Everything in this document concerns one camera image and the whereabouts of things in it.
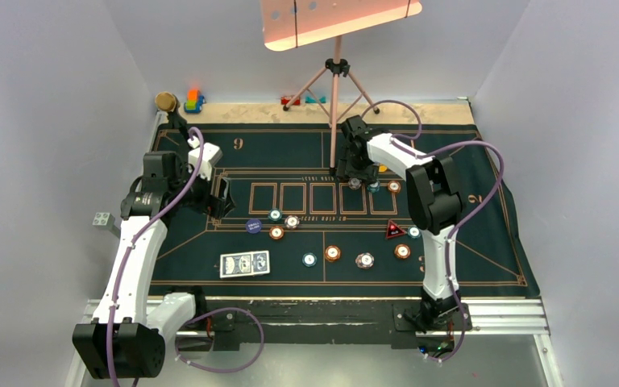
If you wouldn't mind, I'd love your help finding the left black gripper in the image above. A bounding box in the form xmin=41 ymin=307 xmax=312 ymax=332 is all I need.
xmin=168 ymin=159 xmax=234 ymax=218

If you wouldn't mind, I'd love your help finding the blue small blind button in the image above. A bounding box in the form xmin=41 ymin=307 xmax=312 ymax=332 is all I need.
xmin=245 ymin=218 xmax=263 ymax=234

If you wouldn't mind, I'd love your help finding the blue playing card deck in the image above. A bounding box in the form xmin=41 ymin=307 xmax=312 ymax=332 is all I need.
xmin=219 ymin=250 xmax=271 ymax=279

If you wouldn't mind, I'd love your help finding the red triangular dealer button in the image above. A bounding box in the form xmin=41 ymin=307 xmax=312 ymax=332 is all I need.
xmin=385 ymin=219 xmax=408 ymax=239

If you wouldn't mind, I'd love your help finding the orange poker chip stack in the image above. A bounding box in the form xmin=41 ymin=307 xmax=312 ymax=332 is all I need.
xmin=324 ymin=245 xmax=341 ymax=262

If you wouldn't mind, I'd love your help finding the pink poker chip stack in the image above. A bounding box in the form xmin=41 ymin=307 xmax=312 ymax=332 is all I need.
xmin=355 ymin=253 xmax=375 ymax=269

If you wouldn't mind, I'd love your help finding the green poker chip stack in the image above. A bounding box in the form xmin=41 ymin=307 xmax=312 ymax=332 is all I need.
xmin=301 ymin=252 xmax=318 ymax=267

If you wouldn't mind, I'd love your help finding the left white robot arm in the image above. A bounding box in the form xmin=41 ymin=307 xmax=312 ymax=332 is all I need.
xmin=72 ymin=143 xmax=235 ymax=383

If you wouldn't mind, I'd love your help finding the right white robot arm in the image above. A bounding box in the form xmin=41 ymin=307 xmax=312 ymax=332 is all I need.
xmin=337 ymin=115 xmax=464 ymax=331

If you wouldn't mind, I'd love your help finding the teal toy block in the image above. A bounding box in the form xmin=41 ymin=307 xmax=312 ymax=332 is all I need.
xmin=305 ymin=96 xmax=326 ymax=104

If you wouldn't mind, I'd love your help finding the dark green poker mat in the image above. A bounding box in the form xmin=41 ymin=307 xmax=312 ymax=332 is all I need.
xmin=150 ymin=123 xmax=540 ymax=298

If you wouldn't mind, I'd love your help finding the red toy block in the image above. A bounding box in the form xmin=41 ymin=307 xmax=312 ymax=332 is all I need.
xmin=280 ymin=96 xmax=301 ymax=106

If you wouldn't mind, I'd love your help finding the colourful toy block stack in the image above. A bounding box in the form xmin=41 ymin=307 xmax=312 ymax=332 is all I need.
xmin=184 ymin=89 xmax=206 ymax=114

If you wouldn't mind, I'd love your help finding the gold round knob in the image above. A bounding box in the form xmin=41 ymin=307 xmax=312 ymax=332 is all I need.
xmin=154 ymin=91 xmax=180 ymax=113

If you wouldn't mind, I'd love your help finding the grey lego block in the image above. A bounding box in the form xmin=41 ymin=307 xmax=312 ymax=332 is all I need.
xmin=92 ymin=212 xmax=121 ymax=238

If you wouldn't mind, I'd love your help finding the pink music stand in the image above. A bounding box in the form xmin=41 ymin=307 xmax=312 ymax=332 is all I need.
xmin=260 ymin=0 xmax=423 ymax=176

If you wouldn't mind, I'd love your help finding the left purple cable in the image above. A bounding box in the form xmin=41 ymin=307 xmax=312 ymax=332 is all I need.
xmin=105 ymin=126 xmax=264 ymax=387

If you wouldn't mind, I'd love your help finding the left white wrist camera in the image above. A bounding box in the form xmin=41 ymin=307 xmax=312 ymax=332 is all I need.
xmin=187 ymin=138 xmax=222 ymax=181

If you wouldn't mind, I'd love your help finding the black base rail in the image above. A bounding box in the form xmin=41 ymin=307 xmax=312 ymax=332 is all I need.
xmin=207 ymin=298 xmax=472 ymax=351

